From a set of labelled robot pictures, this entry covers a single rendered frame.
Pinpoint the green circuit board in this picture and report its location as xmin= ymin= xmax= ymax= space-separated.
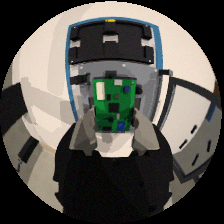
xmin=93 ymin=79 xmax=136 ymax=131

